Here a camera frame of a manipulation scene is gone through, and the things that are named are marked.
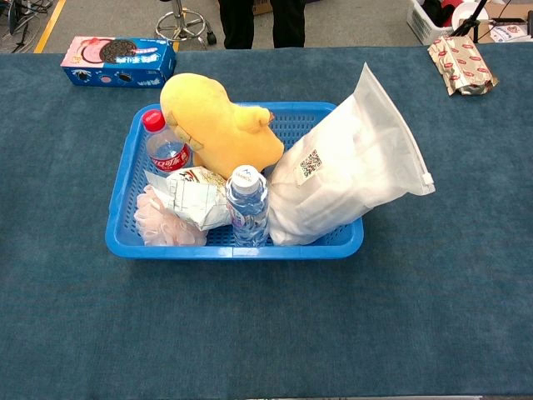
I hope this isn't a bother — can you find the clear water bottle white cap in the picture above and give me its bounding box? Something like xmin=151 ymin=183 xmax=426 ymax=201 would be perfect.
xmin=225 ymin=164 xmax=271 ymax=248

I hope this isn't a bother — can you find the yellow plush toy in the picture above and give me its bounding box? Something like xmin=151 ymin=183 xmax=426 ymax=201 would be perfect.
xmin=159 ymin=72 xmax=286 ymax=180

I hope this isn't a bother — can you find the white frosted zip bag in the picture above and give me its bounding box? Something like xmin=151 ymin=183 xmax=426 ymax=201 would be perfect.
xmin=266 ymin=62 xmax=436 ymax=247

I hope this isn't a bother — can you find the blue perforated plastic basket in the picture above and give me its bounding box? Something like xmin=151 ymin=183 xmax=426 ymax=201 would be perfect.
xmin=104 ymin=101 xmax=366 ymax=261

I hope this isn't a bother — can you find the white storage bin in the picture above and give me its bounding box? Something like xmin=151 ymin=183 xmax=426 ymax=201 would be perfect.
xmin=406 ymin=0 xmax=459 ymax=46

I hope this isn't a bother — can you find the white crinkled snack bag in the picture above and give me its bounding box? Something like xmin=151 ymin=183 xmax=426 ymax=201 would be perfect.
xmin=143 ymin=165 xmax=232 ymax=233

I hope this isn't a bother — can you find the red-capped cola bottle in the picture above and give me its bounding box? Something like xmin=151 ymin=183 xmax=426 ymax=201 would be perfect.
xmin=142 ymin=108 xmax=192 ymax=174

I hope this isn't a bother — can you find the dark blue table cloth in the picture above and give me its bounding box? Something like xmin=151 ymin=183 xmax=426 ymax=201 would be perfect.
xmin=0 ymin=41 xmax=533 ymax=388

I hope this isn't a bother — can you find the person in black trousers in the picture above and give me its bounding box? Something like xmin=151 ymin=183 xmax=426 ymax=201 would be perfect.
xmin=217 ymin=0 xmax=306 ymax=50

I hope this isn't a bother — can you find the chrome stool base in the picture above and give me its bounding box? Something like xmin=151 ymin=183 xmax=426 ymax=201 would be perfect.
xmin=155 ymin=0 xmax=218 ymax=46

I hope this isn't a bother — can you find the blue pink Oreo box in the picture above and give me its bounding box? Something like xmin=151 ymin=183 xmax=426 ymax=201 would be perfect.
xmin=60 ymin=35 xmax=177 ymax=88

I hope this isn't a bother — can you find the cream red-print foil snack bag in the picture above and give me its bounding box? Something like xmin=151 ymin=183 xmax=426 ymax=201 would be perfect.
xmin=427 ymin=34 xmax=500 ymax=97

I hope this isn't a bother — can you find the black tripod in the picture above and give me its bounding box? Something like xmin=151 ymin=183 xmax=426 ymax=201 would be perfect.
xmin=449 ymin=0 xmax=491 ymax=38

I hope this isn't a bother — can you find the brown cardboard box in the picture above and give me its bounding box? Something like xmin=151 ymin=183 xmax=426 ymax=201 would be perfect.
xmin=478 ymin=2 xmax=533 ymax=43

